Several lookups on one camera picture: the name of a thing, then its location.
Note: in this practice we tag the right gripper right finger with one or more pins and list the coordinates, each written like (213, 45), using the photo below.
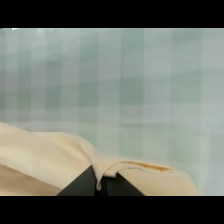
(120, 187)

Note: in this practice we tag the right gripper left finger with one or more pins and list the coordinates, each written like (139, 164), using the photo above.
(83, 185)

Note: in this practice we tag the cream garment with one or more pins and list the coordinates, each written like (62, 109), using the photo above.
(50, 156)

